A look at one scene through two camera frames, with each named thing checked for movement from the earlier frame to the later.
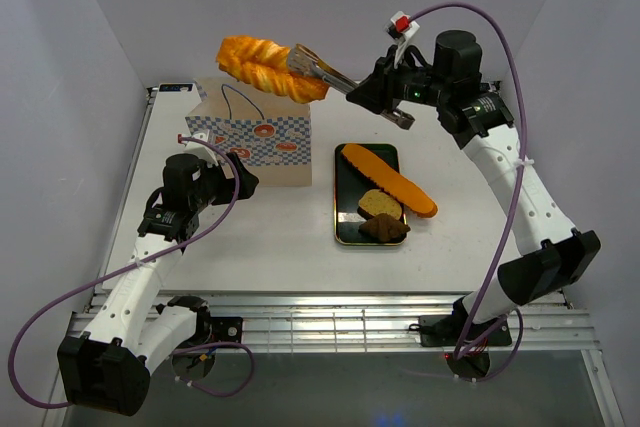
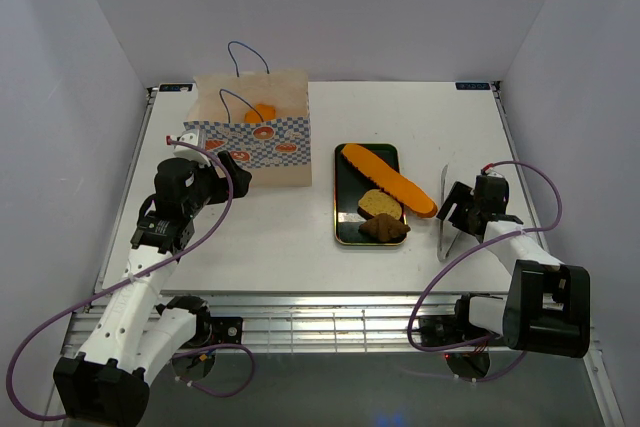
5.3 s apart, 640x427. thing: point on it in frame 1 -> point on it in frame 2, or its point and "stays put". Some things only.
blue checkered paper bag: x=271 y=135 stays put
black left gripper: x=219 y=173 stays put
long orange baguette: x=390 y=182 stays put
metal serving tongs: x=305 y=61 -> x=441 y=255
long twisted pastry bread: x=264 y=66 -> x=266 y=112
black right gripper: x=374 y=92 -> x=459 y=194
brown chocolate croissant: x=384 y=228 stays put
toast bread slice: x=374 y=202 stays put
